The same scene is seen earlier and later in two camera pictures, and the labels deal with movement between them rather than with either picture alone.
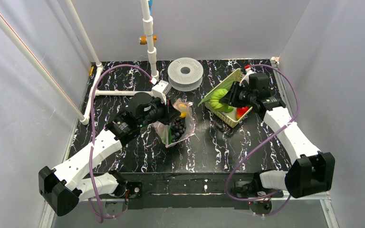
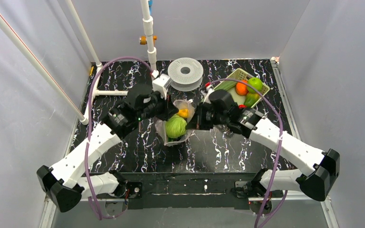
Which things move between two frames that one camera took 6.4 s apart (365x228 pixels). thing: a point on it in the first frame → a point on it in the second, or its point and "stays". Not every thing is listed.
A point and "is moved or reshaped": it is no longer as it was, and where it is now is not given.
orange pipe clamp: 142,40 stays
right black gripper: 233,97 → 198,116
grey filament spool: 185,82 stays
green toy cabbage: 215,99 is moved or reshaped
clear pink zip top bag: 179,129 stays
